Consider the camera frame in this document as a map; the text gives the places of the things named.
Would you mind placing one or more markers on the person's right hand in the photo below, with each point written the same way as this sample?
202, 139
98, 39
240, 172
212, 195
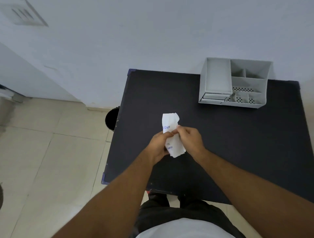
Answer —
191, 141

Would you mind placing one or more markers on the person's left hand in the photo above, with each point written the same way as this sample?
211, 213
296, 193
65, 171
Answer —
157, 144

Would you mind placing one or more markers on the person's right thumb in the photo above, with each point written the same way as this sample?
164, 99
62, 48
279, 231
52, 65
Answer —
179, 129

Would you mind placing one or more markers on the person's left thumb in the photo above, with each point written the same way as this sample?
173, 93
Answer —
169, 133

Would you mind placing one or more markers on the white paper packet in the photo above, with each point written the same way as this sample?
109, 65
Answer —
171, 137

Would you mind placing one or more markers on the person's right forearm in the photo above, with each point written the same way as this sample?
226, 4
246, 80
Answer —
255, 196

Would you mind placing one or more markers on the person's left forearm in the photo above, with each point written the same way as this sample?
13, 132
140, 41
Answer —
108, 198

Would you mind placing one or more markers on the black table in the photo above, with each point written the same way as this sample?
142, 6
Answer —
208, 137

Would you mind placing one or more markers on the black round bin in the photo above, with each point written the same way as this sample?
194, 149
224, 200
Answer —
111, 119

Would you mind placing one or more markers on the person's black shoe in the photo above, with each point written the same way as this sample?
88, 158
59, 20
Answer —
159, 197
187, 198

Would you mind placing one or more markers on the grey plastic desk organiser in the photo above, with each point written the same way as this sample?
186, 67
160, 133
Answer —
235, 83

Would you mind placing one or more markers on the person's black trousers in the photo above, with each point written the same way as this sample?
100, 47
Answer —
181, 210

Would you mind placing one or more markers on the person's white shirt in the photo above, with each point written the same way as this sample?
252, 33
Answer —
185, 229

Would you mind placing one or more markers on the wall air vent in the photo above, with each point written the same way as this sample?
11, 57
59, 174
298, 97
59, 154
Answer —
24, 13

